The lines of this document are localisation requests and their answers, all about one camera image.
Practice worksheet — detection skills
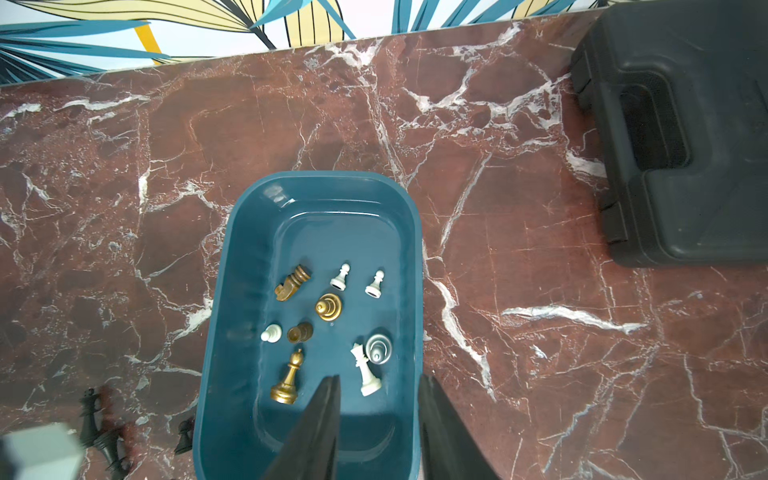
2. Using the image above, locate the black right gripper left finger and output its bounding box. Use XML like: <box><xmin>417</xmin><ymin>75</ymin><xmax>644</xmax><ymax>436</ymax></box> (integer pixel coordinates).
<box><xmin>262</xmin><ymin>375</ymin><xmax>341</xmax><ymax>480</ymax></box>

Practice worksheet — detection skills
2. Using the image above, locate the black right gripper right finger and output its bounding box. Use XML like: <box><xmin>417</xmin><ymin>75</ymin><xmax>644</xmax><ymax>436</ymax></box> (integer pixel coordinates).
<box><xmin>418</xmin><ymin>374</ymin><xmax>498</xmax><ymax>479</ymax></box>

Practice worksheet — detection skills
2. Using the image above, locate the gold bishop chess piece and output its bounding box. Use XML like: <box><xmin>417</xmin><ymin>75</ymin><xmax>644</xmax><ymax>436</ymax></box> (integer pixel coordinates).
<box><xmin>270</xmin><ymin>348</ymin><xmax>304</xmax><ymax>405</ymax></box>

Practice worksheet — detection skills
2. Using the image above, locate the white queen chess piece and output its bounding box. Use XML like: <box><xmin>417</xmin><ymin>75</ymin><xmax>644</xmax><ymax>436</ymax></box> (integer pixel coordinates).
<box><xmin>350</xmin><ymin>343</ymin><xmax>382</xmax><ymax>397</ymax></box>

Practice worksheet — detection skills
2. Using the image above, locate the gold rook chess piece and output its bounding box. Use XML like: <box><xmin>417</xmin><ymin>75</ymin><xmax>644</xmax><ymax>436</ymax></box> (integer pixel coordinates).
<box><xmin>286</xmin><ymin>322</ymin><xmax>314</xmax><ymax>344</ymax></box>

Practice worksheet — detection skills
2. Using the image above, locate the silver pawn chess piece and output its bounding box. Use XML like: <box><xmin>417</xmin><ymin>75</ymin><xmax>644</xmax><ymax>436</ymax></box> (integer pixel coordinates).
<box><xmin>365</xmin><ymin>334</ymin><xmax>393</xmax><ymax>365</ymax></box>

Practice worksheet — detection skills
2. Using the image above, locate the white pawn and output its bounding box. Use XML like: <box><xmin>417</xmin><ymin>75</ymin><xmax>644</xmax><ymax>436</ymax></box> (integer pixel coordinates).
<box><xmin>365</xmin><ymin>270</ymin><xmax>385</xmax><ymax>299</ymax></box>
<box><xmin>260</xmin><ymin>323</ymin><xmax>282</xmax><ymax>344</ymax></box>

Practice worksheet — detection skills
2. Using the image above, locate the gold pawn chess piece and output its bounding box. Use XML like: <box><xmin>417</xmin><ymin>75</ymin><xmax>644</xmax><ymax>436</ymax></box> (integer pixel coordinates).
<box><xmin>315</xmin><ymin>293</ymin><xmax>343</xmax><ymax>322</ymax></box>

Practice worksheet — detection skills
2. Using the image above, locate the white pawn chess piece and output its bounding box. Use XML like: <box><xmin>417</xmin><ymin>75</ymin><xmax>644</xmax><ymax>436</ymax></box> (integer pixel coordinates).
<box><xmin>330</xmin><ymin>263</ymin><xmax>351</xmax><ymax>291</ymax></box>

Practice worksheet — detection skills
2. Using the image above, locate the teal plastic storage box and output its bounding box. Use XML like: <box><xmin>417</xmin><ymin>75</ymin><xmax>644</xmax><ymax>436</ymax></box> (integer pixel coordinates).
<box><xmin>193</xmin><ymin>171</ymin><xmax>423</xmax><ymax>479</ymax></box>

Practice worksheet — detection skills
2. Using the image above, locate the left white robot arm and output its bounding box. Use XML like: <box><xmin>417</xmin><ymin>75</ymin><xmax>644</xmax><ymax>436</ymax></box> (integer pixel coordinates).
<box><xmin>1</xmin><ymin>423</ymin><xmax>85</xmax><ymax>479</ymax></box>

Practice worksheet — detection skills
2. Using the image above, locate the black pawn chess piece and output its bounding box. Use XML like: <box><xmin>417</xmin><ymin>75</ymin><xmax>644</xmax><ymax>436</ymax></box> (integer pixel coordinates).
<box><xmin>174</xmin><ymin>416</ymin><xmax>195</xmax><ymax>456</ymax></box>

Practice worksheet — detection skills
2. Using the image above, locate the black plastic tool case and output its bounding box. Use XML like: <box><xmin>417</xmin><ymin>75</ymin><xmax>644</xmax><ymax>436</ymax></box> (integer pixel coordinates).
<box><xmin>571</xmin><ymin>1</ymin><xmax>767</xmax><ymax>268</ymax></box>

